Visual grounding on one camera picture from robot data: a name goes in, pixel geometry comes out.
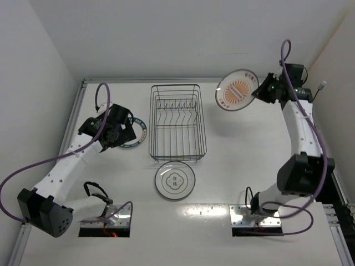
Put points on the white plate dark rim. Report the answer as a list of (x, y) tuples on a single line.
[(174, 180)]

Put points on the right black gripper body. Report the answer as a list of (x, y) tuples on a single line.
[(264, 90)]

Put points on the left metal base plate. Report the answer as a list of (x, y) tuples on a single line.
[(120, 219)]

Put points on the metal base plate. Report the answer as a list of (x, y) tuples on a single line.
[(120, 219), (241, 218)]

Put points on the orange sunburst plate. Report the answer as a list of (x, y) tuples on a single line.
[(234, 91)]

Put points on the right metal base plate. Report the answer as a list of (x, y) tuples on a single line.
[(241, 218)]

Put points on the green rimmed lettered plate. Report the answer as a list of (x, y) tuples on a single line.
[(140, 130)]

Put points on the wire dish rack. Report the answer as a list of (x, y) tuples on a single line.
[(176, 123)]

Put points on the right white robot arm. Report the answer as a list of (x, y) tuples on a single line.
[(305, 172)]

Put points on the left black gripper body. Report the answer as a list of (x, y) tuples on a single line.
[(123, 136)]

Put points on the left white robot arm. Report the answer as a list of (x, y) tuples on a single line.
[(46, 206)]

